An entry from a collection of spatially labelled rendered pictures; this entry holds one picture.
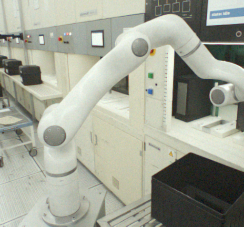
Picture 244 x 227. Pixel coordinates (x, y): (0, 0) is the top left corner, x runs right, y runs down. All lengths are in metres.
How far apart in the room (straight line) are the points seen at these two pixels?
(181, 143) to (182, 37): 0.68
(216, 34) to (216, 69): 0.25
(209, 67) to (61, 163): 0.64
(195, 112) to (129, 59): 1.01
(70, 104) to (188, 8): 0.75
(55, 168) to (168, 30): 0.62
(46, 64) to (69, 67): 1.52
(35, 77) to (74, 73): 0.97
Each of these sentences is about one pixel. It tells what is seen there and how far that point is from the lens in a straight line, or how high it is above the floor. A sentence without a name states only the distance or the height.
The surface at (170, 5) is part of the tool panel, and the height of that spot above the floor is 1.58.
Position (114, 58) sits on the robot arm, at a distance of 0.76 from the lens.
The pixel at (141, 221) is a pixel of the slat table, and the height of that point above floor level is 0.76.
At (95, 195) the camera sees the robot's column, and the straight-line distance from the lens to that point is 1.10.
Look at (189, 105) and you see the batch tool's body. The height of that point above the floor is 0.99.
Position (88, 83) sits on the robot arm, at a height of 1.28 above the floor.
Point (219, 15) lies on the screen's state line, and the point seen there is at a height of 1.51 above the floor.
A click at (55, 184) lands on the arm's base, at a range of 0.93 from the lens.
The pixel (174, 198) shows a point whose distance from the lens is 0.86.
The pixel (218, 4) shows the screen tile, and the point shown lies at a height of 1.55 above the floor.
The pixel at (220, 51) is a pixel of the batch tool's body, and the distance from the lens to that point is 1.72.
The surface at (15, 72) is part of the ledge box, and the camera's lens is 4.69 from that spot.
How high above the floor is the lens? 1.42
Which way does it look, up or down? 16 degrees down
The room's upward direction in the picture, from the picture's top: 1 degrees counter-clockwise
